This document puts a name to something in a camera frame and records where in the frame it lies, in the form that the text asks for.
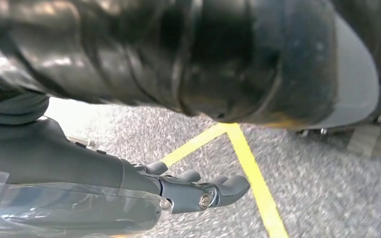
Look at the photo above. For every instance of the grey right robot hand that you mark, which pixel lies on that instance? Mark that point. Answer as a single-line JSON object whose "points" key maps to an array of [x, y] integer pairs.
{"points": [[177, 59]]}

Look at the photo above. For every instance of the yellow floor tape square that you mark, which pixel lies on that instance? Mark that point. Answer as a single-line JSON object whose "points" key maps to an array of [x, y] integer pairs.
{"points": [[253, 174]]}

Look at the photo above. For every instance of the metal robot foot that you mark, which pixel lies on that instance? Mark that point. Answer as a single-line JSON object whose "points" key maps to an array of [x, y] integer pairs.
{"points": [[371, 139]]}

